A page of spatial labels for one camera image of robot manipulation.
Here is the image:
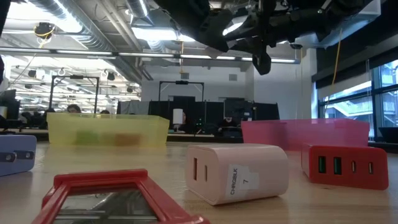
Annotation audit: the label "black cable reel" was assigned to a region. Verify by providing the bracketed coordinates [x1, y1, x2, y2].
[33, 21, 56, 40]

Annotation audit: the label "linear ceiling light fixture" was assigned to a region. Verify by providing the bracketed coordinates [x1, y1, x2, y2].
[0, 46, 302, 65]

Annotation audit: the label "dark window frame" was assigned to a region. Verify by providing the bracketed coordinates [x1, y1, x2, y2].
[317, 58, 398, 142]

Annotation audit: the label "red charger block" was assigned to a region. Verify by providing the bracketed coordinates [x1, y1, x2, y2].
[114, 133, 141, 146]

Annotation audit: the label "red digital clock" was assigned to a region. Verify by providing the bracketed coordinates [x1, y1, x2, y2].
[30, 169, 211, 224]

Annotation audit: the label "black partition screens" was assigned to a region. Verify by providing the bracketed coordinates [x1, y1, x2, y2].
[116, 98, 280, 138]

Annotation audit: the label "black rig frame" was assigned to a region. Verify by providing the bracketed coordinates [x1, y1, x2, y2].
[158, 80, 205, 102]
[48, 74, 101, 113]

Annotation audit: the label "lavender charger block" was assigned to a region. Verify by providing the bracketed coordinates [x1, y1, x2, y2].
[0, 134, 37, 177]

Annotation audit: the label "yellow hanging cord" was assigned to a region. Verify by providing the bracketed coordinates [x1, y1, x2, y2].
[331, 27, 343, 85]

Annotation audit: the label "white wall charger cube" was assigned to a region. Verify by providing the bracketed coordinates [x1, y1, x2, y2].
[185, 142, 290, 206]

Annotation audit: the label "pink translucent plastic bin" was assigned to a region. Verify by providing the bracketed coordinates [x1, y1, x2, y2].
[241, 118, 371, 152]

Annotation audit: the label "green small charger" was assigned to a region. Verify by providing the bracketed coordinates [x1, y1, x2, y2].
[75, 129, 101, 146]

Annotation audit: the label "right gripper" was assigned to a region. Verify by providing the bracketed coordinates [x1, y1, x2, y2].
[154, 0, 290, 76]

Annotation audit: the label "silver round air duct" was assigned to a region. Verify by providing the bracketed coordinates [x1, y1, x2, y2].
[27, 0, 155, 82]

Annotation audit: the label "red multi-port charger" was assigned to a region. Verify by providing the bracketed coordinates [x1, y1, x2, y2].
[300, 142, 389, 190]

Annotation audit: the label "yellow translucent plastic bin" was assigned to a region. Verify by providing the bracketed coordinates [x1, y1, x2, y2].
[46, 112, 170, 147]

